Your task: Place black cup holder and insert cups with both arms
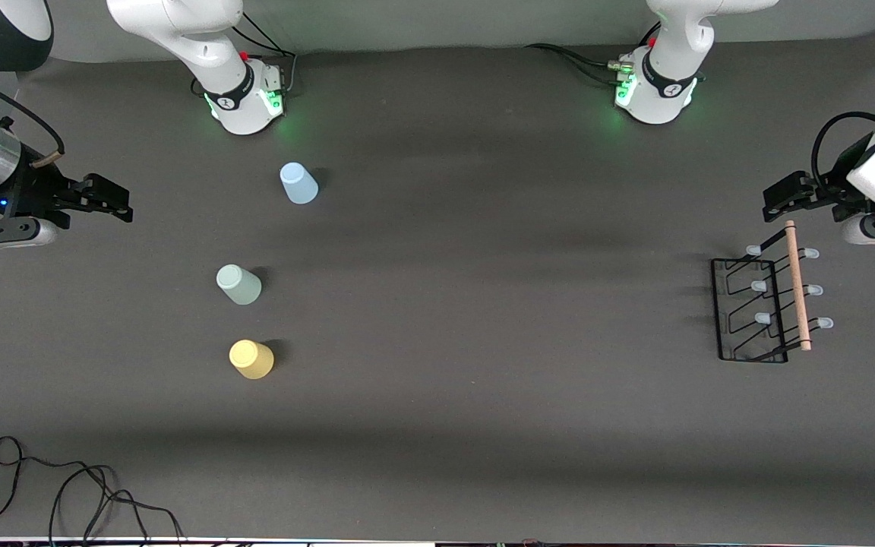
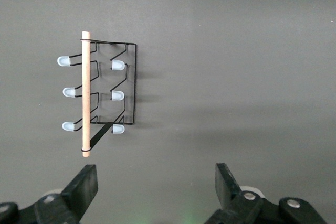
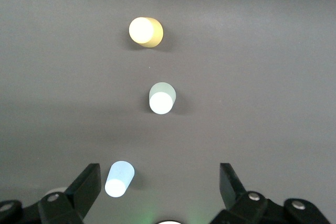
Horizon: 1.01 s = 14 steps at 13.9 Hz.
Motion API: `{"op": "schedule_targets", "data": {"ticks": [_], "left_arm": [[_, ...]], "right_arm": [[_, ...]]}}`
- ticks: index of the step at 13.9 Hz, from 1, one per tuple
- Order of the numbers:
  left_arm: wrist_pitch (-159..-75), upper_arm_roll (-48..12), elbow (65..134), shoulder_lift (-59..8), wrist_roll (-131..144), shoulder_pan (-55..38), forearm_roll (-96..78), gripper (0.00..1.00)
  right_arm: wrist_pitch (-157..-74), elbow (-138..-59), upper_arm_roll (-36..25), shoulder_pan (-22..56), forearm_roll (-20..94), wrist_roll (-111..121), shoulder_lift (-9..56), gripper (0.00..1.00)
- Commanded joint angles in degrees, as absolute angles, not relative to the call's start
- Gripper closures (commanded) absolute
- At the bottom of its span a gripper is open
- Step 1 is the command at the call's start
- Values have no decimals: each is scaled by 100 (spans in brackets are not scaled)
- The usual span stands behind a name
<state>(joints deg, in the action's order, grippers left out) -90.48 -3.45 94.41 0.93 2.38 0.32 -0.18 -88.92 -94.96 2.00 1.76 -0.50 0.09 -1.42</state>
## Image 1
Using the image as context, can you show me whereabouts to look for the dark grey table mat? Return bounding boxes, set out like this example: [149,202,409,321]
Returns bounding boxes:
[0,29,875,542]

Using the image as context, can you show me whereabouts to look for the black left arm gripper cable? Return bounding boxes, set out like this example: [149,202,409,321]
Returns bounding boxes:
[811,112,875,194]

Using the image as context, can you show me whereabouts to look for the yellow plastic cup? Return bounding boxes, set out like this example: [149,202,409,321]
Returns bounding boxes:
[229,339,275,380]

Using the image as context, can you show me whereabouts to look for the black right arm base cables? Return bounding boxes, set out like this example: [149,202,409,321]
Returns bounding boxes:
[231,11,299,96]

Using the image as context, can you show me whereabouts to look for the light blue plastic cup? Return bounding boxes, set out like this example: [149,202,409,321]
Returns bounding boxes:
[280,162,319,205]

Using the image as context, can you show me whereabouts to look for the black arm base cables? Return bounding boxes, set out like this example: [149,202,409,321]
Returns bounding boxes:
[525,23,662,84]
[231,11,299,96]

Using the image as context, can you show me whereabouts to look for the black left arm base cables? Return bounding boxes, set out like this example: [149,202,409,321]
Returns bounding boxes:
[525,23,662,84]

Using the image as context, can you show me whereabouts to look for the black wire cup holder rack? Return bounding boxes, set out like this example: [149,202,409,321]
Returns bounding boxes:
[711,220,835,364]

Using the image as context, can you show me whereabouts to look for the black right arm gripper cable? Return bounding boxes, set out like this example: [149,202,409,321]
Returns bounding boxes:
[0,62,66,169]

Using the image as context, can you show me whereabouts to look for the black arm gripper cable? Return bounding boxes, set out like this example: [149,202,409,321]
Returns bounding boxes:
[0,62,66,169]
[811,112,875,194]

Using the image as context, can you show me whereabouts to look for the pale green plastic cup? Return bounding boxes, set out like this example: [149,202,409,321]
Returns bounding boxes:
[216,264,262,306]

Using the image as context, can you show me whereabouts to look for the black loose cable tangle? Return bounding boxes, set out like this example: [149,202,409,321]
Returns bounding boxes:
[0,435,184,547]

